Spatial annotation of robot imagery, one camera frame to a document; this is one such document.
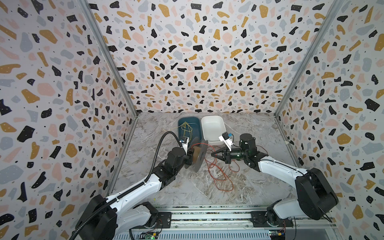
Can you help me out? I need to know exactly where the yellow cable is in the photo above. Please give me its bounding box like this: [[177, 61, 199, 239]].
[[170, 121, 194, 137]]

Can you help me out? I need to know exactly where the left frame post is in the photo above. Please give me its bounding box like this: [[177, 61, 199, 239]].
[[78, 0, 138, 119]]

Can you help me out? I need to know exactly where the red cable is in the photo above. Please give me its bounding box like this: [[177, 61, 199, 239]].
[[191, 142, 241, 192]]

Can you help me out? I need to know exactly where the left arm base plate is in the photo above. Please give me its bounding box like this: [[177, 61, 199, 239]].
[[148, 212, 172, 229]]

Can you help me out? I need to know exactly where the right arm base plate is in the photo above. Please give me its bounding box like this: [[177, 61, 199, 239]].
[[250, 211, 294, 228]]

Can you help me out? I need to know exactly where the white plastic bin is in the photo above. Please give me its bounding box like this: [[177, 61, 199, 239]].
[[201, 116, 227, 146]]

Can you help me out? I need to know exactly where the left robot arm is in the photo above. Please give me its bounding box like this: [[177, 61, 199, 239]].
[[70, 137, 194, 240]]

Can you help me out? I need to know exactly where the teal plastic bin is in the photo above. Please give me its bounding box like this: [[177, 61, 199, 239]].
[[177, 117, 203, 146]]

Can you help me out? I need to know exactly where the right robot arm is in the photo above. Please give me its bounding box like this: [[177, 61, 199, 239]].
[[211, 132, 339, 227]]

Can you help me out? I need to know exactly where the grey cable spool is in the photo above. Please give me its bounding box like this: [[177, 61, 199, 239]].
[[190, 137, 208, 173]]

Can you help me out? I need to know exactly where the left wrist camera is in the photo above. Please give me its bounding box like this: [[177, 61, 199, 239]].
[[180, 136, 190, 154]]

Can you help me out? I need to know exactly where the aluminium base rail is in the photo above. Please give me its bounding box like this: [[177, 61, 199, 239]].
[[112, 206, 342, 240]]

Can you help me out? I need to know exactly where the frame post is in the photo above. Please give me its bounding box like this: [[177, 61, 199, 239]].
[[78, 0, 138, 119], [274, 0, 343, 119]]

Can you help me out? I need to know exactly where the right frame post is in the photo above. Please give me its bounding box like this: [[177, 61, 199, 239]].
[[274, 0, 343, 119]]

